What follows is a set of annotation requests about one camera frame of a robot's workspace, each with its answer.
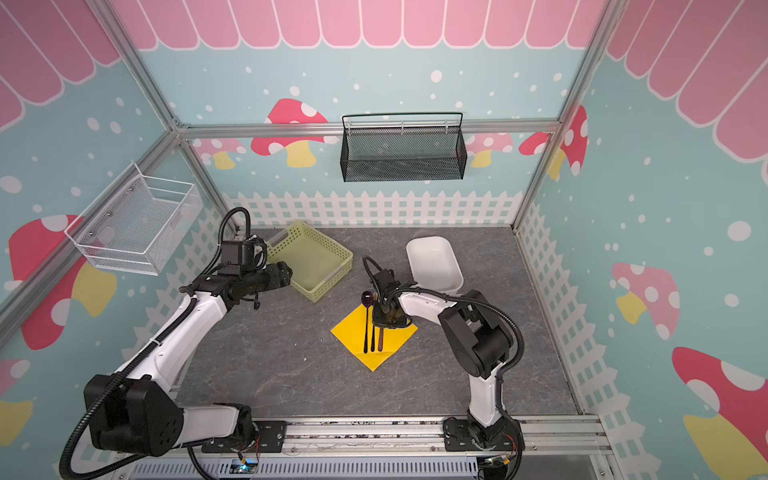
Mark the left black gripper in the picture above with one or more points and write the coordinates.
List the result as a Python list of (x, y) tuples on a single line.
[(278, 277)]

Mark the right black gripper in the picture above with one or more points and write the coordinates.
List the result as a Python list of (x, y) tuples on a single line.
[(390, 311)]

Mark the dark purple fork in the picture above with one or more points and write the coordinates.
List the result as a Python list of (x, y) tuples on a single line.
[(371, 302)]

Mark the dark purple spoon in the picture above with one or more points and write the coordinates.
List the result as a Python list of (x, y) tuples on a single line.
[(367, 328)]

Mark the yellow paper napkin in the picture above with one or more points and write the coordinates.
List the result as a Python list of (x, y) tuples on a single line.
[(350, 332)]

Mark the white plastic bin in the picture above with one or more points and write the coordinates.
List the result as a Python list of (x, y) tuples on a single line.
[(434, 265)]

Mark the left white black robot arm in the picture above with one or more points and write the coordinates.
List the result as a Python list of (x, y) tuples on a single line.
[(132, 410)]

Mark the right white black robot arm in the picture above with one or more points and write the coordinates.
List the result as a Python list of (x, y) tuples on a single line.
[(486, 343)]

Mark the green plastic basket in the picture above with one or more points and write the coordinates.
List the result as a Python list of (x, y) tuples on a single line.
[(317, 261)]

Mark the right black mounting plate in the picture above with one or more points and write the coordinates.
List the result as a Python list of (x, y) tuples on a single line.
[(468, 434)]

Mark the black mounting plate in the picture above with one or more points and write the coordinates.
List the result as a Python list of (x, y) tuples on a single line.
[(265, 436), (468, 434)]

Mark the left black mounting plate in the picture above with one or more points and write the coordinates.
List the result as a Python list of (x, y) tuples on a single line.
[(265, 436)]

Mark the green circuit board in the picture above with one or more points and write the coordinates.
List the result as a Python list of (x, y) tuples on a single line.
[(244, 467)]

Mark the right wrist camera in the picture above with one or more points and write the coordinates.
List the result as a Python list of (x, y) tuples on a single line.
[(385, 281)]

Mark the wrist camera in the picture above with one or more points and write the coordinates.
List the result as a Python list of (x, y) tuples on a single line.
[(385, 281), (240, 257)]

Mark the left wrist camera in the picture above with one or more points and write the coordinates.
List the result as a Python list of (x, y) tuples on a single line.
[(240, 257)]

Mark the white wire mesh basket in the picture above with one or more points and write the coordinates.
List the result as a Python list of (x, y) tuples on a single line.
[(137, 223)]

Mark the black wire mesh basket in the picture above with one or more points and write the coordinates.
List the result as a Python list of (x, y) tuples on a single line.
[(400, 147)]

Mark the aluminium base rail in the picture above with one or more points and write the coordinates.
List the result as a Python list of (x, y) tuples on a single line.
[(404, 447)]

